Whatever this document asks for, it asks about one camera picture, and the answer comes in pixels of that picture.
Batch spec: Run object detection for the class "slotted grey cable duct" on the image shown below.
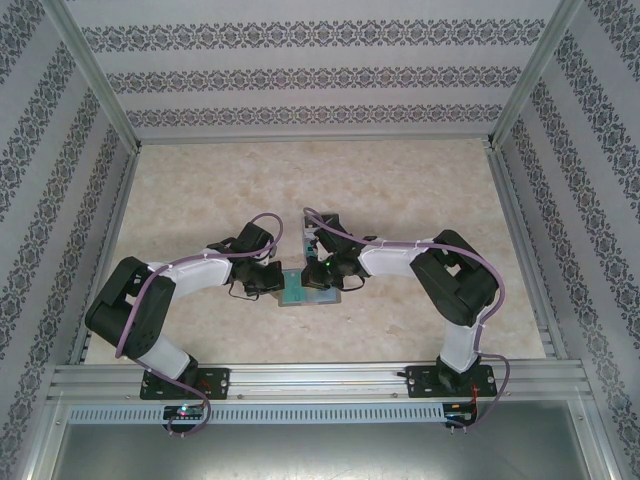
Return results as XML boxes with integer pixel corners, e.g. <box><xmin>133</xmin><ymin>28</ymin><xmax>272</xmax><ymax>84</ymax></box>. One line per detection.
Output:
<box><xmin>67</xmin><ymin>403</ymin><xmax>446</xmax><ymax>425</ymax></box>

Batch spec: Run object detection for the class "thin black right gripper cable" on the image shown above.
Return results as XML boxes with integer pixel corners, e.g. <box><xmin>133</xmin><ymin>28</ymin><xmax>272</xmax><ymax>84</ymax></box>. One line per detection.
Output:
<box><xmin>334</xmin><ymin>274</ymin><xmax>365</xmax><ymax>294</ymax></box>

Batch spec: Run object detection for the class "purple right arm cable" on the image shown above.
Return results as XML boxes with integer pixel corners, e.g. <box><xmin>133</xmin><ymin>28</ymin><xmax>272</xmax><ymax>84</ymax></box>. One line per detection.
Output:
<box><xmin>302</xmin><ymin>207</ymin><xmax>512</xmax><ymax>436</ymax></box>

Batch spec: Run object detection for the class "aluminium mounting rail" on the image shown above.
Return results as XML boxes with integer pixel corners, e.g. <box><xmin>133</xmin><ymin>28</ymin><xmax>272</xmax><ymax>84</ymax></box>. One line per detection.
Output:
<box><xmin>47</xmin><ymin>362</ymin><xmax>586</xmax><ymax>401</ymax></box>

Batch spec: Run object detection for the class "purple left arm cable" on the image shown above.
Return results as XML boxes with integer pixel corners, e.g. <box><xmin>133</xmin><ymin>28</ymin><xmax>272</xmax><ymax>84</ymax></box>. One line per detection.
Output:
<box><xmin>114</xmin><ymin>212</ymin><xmax>287</xmax><ymax>440</ymax></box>

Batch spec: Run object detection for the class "left controller board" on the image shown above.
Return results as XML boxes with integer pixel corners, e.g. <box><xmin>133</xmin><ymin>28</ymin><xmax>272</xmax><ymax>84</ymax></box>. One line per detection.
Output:
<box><xmin>163</xmin><ymin>405</ymin><xmax>207</xmax><ymax>421</ymax></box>

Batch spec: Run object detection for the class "aluminium side floor rail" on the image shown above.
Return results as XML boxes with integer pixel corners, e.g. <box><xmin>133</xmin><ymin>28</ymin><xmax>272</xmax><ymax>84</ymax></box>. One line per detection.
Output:
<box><xmin>487</xmin><ymin>147</ymin><xmax>566</xmax><ymax>359</ymax></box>
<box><xmin>67</xmin><ymin>144</ymin><xmax>141</xmax><ymax>366</ymax></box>

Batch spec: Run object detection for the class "plain teal card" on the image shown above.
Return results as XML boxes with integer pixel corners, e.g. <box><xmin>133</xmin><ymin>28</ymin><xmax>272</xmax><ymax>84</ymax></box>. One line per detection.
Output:
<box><xmin>282</xmin><ymin>269</ymin><xmax>307</xmax><ymax>305</ymax></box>

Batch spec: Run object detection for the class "taupe leather card holder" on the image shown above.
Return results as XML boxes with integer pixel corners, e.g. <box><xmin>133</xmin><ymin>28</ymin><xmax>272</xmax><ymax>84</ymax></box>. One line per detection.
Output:
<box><xmin>276</xmin><ymin>267</ymin><xmax>345</xmax><ymax>308</ymax></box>

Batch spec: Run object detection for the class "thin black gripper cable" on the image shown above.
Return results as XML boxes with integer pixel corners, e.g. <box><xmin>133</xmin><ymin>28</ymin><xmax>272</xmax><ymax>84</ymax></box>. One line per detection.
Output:
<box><xmin>227</xmin><ymin>279</ymin><xmax>261</xmax><ymax>301</ymax></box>
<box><xmin>334</xmin><ymin>274</ymin><xmax>365</xmax><ymax>294</ymax></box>

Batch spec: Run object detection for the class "thin black left gripper cable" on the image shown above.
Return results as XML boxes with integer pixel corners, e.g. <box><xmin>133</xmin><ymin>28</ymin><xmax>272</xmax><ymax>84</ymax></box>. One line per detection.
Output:
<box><xmin>227</xmin><ymin>279</ymin><xmax>261</xmax><ymax>301</ymax></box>

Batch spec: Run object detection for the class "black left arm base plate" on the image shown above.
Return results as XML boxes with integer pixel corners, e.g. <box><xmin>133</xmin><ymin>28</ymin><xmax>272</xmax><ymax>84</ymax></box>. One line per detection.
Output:
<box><xmin>140</xmin><ymin>367</ymin><xmax>232</xmax><ymax>401</ymax></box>

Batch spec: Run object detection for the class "aluminium frame post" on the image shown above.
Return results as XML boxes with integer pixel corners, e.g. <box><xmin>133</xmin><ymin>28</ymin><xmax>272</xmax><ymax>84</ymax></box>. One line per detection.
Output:
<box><xmin>487</xmin><ymin>0</ymin><xmax>586</xmax><ymax>151</ymax></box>
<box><xmin>42</xmin><ymin>0</ymin><xmax>144</xmax><ymax>151</ymax></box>

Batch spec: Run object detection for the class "grey metal sheet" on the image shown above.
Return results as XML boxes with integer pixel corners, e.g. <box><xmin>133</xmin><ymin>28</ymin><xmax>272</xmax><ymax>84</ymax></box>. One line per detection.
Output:
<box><xmin>49</xmin><ymin>424</ymin><xmax>601</xmax><ymax>480</ymax></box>

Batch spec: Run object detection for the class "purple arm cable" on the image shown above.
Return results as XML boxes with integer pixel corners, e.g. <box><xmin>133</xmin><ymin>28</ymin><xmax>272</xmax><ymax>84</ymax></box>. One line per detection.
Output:
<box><xmin>302</xmin><ymin>207</ymin><xmax>512</xmax><ymax>436</ymax></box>
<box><xmin>114</xmin><ymin>212</ymin><xmax>287</xmax><ymax>440</ymax></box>

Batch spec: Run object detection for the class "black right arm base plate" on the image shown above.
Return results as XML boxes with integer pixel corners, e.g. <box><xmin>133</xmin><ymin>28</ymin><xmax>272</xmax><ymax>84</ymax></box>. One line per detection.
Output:
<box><xmin>397</xmin><ymin>364</ymin><xmax>500</xmax><ymax>400</ymax></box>

